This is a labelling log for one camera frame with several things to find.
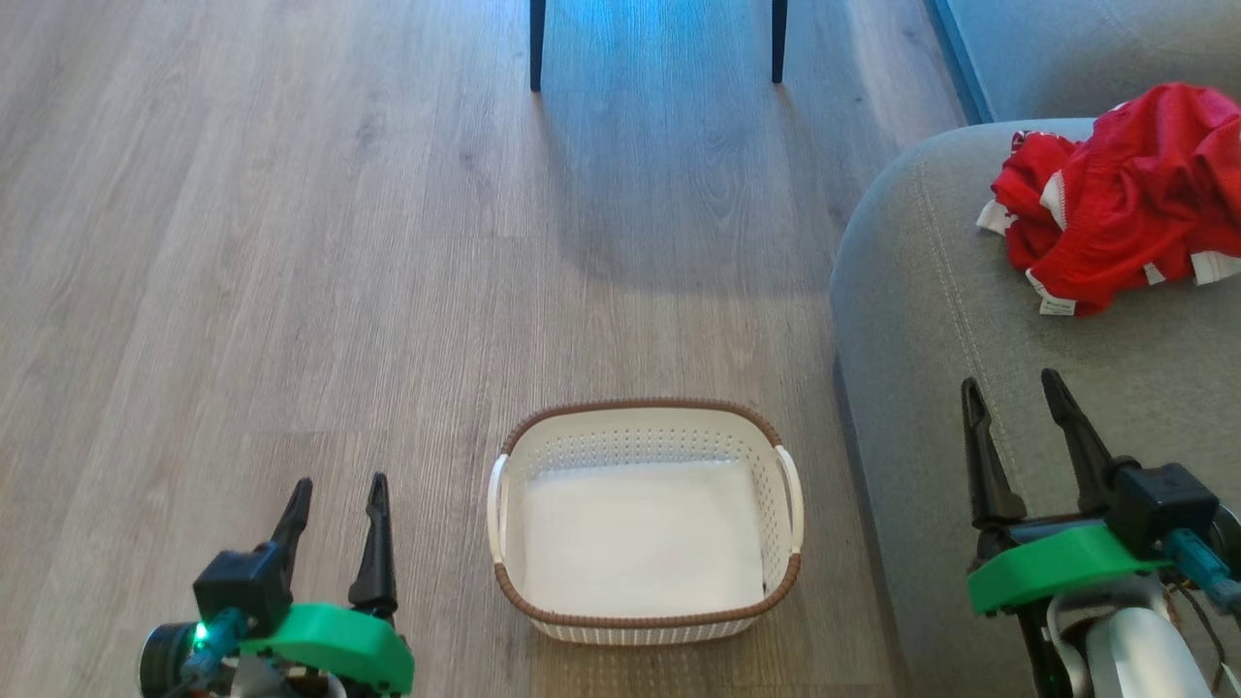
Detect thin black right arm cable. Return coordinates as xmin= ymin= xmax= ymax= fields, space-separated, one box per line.
xmin=1163 ymin=580 xmax=1234 ymax=672

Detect red Bulls basketball jersey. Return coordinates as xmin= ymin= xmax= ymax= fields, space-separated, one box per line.
xmin=976 ymin=130 xmax=1082 ymax=272

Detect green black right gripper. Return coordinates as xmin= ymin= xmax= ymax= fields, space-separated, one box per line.
xmin=961 ymin=368 xmax=1170 ymax=698

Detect white laundry basket brown rim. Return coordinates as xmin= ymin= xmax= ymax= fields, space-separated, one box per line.
xmin=487 ymin=397 xmax=806 ymax=647

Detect red basketball shorts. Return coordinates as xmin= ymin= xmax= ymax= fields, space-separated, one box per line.
xmin=1026 ymin=82 xmax=1241 ymax=317

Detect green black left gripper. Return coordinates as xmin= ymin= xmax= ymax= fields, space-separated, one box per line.
xmin=139 ymin=472 xmax=415 ymax=698

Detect teal camera connector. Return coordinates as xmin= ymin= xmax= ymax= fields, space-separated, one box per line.
xmin=1163 ymin=528 xmax=1241 ymax=614
xmin=182 ymin=609 xmax=249 ymax=682

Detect grey fabric sofa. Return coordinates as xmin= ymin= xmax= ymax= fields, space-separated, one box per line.
xmin=829 ymin=118 xmax=1241 ymax=698

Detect teal left camera connector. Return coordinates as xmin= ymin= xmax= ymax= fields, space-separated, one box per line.
xmin=182 ymin=609 xmax=249 ymax=682

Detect teal right camera connector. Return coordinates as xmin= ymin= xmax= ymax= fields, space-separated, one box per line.
xmin=1163 ymin=528 xmax=1241 ymax=614

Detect grey upholstered section blue edge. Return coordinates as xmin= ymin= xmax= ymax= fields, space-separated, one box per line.
xmin=929 ymin=0 xmax=1241 ymax=125

